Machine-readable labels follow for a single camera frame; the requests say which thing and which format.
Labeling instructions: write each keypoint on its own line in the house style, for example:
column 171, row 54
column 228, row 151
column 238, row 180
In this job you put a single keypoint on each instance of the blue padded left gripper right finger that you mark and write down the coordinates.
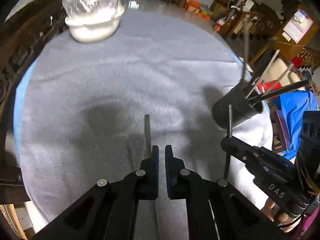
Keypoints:
column 215, row 210

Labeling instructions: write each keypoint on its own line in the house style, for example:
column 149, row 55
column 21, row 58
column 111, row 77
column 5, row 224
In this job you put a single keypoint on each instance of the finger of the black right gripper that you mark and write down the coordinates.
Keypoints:
column 240, row 152

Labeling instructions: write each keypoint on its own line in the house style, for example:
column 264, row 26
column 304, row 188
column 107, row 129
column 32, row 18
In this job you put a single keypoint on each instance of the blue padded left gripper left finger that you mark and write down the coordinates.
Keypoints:
column 107, row 210

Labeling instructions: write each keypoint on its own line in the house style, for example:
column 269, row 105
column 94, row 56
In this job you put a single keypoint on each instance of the dark grey utensil holder cup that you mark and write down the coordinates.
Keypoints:
column 242, row 110

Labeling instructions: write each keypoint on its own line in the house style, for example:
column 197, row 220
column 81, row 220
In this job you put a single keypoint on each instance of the blue jacket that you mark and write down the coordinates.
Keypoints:
column 293, row 105

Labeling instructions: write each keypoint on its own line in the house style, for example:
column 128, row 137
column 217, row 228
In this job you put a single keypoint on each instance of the red plastic stool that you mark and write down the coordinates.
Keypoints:
column 263, row 87

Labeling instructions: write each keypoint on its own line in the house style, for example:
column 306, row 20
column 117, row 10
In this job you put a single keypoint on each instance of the cream sofa chair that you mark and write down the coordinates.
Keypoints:
column 276, row 69

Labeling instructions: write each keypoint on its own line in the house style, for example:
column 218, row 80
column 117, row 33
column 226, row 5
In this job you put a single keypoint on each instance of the grey table cloth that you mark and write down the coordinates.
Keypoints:
column 79, row 113

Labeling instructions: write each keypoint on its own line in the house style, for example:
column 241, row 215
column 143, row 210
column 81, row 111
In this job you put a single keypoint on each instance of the wooden stair railing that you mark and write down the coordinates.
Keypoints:
column 262, row 23

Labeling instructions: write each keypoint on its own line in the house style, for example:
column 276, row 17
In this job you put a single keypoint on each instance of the orange box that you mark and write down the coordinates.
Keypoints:
column 192, row 7

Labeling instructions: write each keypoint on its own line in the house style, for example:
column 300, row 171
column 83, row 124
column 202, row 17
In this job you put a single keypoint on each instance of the white bowl with plastic wrap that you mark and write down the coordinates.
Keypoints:
column 92, row 20

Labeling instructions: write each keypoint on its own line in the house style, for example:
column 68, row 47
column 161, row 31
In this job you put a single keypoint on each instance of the wall calendar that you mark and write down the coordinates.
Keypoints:
column 297, row 26

